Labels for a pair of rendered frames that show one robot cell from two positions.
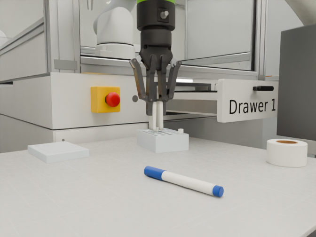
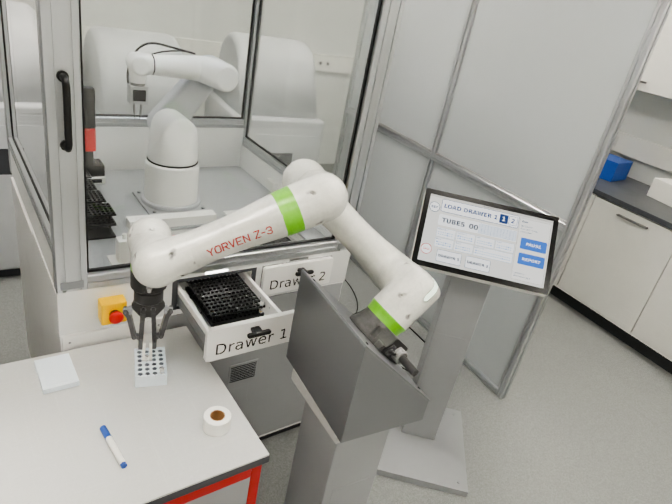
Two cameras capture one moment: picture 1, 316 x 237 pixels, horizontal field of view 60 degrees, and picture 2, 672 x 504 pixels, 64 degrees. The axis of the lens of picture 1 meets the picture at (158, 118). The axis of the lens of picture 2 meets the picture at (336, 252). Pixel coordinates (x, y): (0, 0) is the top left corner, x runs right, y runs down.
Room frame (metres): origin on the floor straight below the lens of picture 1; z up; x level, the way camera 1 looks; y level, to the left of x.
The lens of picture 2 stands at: (-0.51, -0.45, 1.84)
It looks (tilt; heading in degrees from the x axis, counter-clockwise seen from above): 27 degrees down; 0
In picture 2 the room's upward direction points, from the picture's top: 12 degrees clockwise
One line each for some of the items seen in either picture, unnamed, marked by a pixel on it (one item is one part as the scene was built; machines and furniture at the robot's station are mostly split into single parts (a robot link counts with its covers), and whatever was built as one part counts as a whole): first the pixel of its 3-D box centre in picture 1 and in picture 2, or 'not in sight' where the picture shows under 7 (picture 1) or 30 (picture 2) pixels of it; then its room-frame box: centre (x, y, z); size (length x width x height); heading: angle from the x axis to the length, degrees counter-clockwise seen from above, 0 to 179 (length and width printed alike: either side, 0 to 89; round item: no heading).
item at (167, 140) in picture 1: (161, 139); (150, 366); (0.67, -0.01, 0.78); 0.12 x 0.08 x 0.04; 24
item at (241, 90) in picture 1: (251, 99); (252, 334); (0.78, -0.27, 0.87); 0.29 x 0.02 x 0.11; 129
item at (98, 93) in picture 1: (106, 99); (112, 310); (0.76, 0.14, 0.88); 0.07 x 0.05 x 0.07; 129
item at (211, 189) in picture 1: (179, 179); (113, 446); (0.38, -0.03, 0.77); 0.14 x 0.02 x 0.02; 45
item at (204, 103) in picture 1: (197, 101); (222, 300); (0.94, -0.13, 0.86); 0.40 x 0.26 x 0.06; 39
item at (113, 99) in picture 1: (112, 99); (115, 316); (0.73, 0.12, 0.88); 0.04 x 0.03 x 0.04; 129
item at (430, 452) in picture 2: not in sight; (444, 355); (1.39, -1.01, 0.51); 0.50 x 0.45 x 1.02; 176
